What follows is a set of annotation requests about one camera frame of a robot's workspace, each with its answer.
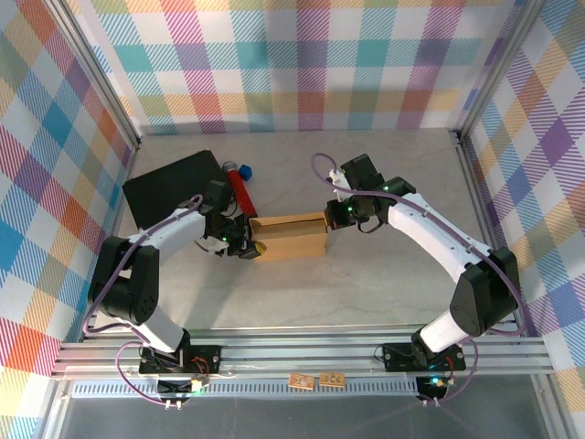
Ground brown cardboard box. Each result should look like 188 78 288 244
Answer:
247 210 330 264

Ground red microphone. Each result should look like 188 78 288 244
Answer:
221 160 259 220

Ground black rectangular case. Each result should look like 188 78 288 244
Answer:
122 150 237 230

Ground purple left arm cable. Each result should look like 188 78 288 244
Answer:
82 193 229 408

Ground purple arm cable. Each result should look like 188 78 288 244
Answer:
82 193 229 408
310 152 523 406

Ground aluminium front rail beam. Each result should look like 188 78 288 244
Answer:
48 321 557 381

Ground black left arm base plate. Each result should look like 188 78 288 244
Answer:
137 344 224 378

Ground aluminium side rail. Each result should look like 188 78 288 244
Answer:
450 130 527 338

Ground grey slotted cable duct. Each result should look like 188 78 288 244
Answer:
68 381 422 399

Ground aluminium frame post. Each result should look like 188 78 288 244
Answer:
456 0 546 138
44 0 144 144

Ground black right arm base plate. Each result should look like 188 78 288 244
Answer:
380 341 467 373

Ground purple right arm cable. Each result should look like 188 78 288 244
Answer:
310 152 523 406

